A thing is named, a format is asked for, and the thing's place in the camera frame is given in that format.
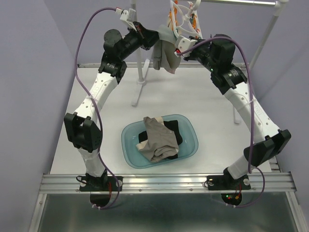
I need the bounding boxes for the dark grey underwear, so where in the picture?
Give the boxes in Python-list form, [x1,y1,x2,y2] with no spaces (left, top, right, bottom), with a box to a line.
[152,25,176,70]

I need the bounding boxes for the pink underwear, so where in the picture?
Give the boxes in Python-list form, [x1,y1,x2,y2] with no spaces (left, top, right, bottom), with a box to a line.
[165,42,181,74]

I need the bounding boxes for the black underwear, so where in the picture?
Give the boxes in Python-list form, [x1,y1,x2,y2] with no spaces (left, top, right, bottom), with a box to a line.
[138,120,182,160]

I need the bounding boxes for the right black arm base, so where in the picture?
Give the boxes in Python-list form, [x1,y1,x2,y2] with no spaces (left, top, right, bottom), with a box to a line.
[203,174,251,206]

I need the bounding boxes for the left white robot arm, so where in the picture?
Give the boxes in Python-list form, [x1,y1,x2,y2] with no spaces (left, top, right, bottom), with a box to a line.
[64,22,159,179]

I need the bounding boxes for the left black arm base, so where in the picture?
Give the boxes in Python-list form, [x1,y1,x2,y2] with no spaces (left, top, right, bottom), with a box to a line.
[76,174,123,209]

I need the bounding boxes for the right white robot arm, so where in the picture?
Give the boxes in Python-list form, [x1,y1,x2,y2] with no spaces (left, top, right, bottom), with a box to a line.
[176,34,291,180]

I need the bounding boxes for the white clip hanger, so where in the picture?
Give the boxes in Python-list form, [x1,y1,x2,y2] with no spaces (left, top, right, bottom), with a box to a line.
[168,0,203,39]

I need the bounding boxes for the white drying rack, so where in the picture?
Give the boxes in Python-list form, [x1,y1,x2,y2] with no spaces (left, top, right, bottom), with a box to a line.
[130,0,289,124]

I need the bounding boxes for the teal plastic basin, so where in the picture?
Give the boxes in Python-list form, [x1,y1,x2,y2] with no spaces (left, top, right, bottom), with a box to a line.
[121,114,198,169]

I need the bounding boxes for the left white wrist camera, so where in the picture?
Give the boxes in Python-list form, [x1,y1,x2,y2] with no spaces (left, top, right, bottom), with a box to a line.
[115,7,136,31]

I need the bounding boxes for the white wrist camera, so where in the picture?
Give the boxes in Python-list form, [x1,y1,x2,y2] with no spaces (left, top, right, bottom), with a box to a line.
[115,7,136,31]
[174,36,197,57]

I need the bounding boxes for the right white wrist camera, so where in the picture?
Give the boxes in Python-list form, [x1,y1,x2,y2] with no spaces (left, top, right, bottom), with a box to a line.
[174,36,197,57]

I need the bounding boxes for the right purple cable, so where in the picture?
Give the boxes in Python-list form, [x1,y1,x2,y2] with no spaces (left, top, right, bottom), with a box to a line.
[177,37,266,209]

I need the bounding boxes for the aluminium mounting rail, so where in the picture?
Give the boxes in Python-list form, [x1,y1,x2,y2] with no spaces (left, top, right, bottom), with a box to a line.
[39,173,296,194]

